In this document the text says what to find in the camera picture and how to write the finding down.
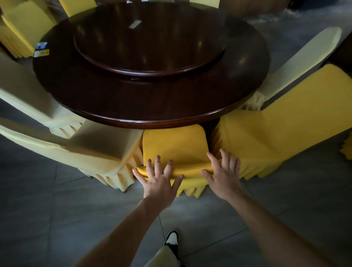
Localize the person's left hand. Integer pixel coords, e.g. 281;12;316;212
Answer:
132;155;184;211

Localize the person's right hand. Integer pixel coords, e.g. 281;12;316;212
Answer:
200;149;244;202

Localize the person's right forearm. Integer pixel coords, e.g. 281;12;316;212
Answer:
225;190;334;267

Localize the person's left forearm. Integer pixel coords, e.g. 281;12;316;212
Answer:
74;197;169;267

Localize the pale yellow covered chair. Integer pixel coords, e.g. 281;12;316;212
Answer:
239;26;342;111
0;117;144;192
0;52;86;139

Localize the black and white shoe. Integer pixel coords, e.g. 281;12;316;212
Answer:
164;230;180;258

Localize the round dark wooden table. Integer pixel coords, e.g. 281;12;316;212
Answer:
32;1;271;130

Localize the light trouser leg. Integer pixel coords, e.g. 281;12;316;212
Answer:
144;246;182;267

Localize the round dark wooden turntable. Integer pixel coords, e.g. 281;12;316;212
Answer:
73;2;228;77

